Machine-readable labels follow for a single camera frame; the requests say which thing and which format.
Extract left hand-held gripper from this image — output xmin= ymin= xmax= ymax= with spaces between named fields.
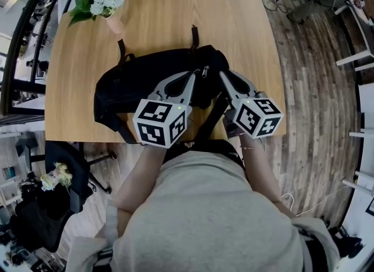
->
xmin=132 ymin=70 xmax=198 ymax=150

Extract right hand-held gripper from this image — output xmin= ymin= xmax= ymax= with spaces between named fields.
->
xmin=218 ymin=70 xmax=285 ymax=140

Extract black duffel bag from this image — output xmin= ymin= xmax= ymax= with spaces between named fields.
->
xmin=93 ymin=25 xmax=231 ymax=144

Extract person's right forearm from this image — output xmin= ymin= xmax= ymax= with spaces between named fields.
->
xmin=239 ymin=135 xmax=296 ymax=218

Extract person's left forearm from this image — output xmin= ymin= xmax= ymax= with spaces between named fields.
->
xmin=112 ymin=144 xmax=164 ymax=236

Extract person's black trousers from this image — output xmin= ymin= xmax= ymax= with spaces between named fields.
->
xmin=163 ymin=139 xmax=246 ymax=169

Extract wooden table with white legs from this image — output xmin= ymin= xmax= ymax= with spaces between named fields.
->
xmin=44 ymin=0 xmax=286 ymax=143

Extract pink vase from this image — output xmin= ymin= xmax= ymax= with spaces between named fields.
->
xmin=105 ymin=15 xmax=126 ymax=35

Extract person's grey shirt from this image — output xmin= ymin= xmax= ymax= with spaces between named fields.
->
xmin=65 ymin=150 xmax=341 ymax=272

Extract black office chair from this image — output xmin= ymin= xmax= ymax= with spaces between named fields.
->
xmin=10 ymin=140 xmax=117 ymax=253

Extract white side table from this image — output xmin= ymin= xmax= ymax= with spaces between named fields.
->
xmin=334 ymin=0 xmax=374 ymax=71

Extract pale wrapped flower bouquet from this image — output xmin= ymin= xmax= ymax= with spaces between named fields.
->
xmin=40 ymin=162 xmax=73 ymax=192

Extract black metal railing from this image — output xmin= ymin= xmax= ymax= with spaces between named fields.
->
xmin=0 ymin=0 xmax=100 ymax=125

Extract black tripod equipment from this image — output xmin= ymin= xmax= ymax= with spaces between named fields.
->
xmin=327 ymin=226 xmax=366 ymax=260

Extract white cable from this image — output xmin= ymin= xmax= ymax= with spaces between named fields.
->
xmin=280 ymin=187 xmax=348 ymax=216

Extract white metal frame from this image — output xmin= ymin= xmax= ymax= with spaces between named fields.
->
xmin=341 ymin=112 xmax=374 ymax=198

